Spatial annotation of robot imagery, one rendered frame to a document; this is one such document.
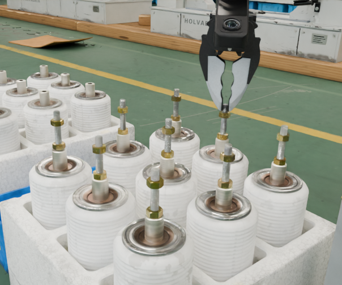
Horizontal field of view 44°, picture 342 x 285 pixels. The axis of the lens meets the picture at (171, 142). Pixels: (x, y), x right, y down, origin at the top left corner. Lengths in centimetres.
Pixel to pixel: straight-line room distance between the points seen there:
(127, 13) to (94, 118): 291
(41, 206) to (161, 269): 27
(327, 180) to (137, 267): 89
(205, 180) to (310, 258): 20
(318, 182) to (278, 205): 65
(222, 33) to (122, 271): 33
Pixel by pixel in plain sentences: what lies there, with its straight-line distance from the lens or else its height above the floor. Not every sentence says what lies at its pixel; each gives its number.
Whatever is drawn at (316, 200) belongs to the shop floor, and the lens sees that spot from 118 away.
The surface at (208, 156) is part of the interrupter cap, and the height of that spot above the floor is 25.
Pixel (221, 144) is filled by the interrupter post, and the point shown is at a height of 27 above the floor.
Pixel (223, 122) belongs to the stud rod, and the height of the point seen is 31.
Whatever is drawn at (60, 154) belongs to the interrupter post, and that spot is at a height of 28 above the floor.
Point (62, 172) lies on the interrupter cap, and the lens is 67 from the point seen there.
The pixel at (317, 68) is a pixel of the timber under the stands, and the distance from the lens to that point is 254.
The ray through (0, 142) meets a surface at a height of 21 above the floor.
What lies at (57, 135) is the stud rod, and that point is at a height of 30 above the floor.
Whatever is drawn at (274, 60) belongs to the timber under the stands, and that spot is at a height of 5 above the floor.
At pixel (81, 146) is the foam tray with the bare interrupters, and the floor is 16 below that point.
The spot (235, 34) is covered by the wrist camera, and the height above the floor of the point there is 47.
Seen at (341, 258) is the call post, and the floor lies 24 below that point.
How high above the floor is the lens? 55
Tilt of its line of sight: 22 degrees down
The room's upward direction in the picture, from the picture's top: 2 degrees clockwise
